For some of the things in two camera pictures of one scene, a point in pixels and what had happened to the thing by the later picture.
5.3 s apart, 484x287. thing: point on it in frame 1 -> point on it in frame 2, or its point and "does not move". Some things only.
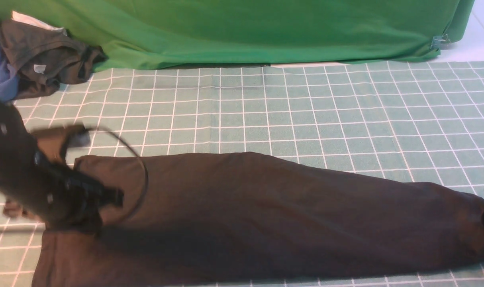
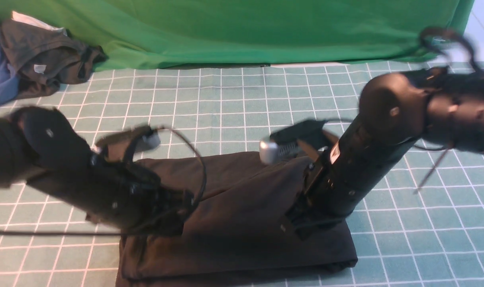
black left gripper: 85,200 -> 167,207
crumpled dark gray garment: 44,59 does not move
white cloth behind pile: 20,17 does not move
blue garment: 2,81 does not move
